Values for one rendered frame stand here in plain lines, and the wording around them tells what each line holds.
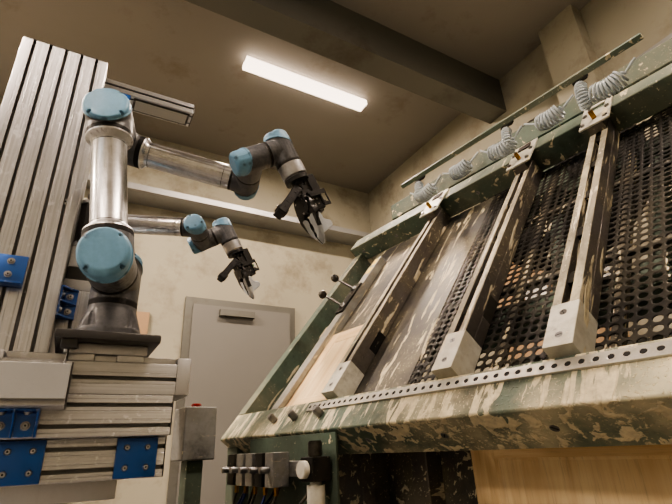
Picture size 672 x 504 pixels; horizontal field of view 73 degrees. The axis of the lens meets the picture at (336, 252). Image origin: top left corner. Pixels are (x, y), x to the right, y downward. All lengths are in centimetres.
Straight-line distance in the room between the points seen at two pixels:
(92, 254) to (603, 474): 118
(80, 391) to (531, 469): 104
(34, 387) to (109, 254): 31
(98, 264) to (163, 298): 346
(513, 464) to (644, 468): 28
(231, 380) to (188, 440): 274
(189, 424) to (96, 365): 67
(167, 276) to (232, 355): 99
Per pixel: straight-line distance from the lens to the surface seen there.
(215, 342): 453
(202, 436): 182
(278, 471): 142
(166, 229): 186
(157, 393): 122
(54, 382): 109
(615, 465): 115
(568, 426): 94
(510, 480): 127
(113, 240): 115
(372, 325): 159
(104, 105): 136
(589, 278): 113
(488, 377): 103
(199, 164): 144
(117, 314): 125
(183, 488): 185
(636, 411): 88
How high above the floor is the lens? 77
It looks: 23 degrees up
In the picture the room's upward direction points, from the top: 3 degrees counter-clockwise
